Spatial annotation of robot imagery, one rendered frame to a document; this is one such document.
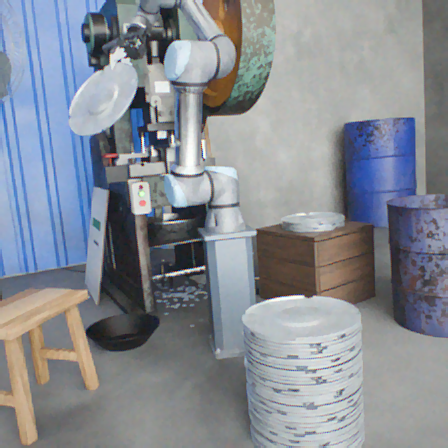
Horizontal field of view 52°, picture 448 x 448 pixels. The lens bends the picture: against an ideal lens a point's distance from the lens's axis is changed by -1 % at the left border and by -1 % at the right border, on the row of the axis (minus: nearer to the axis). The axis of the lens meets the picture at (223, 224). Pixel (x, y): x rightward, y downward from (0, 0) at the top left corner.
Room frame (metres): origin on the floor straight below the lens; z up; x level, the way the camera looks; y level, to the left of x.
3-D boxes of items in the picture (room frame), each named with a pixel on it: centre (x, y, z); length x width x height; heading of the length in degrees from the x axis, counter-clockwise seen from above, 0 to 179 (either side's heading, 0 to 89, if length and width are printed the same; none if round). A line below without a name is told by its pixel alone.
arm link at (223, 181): (1.68, 0.00, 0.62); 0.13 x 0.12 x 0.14; 117
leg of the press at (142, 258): (2.44, 0.58, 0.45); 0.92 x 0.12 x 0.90; 26
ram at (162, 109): (2.39, 0.26, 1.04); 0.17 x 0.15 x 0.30; 26
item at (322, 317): (1.10, -0.17, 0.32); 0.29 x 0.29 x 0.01
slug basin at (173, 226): (2.43, 0.28, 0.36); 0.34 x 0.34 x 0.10
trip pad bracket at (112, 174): (2.09, 0.46, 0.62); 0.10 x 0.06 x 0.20; 116
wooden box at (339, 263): (2.16, -0.42, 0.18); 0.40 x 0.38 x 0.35; 33
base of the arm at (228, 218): (1.68, 0.00, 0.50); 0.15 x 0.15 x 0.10
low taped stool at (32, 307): (1.33, 0.62, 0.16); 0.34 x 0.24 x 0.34; 160
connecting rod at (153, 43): (2.43, 0.28, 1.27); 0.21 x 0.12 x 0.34; 26
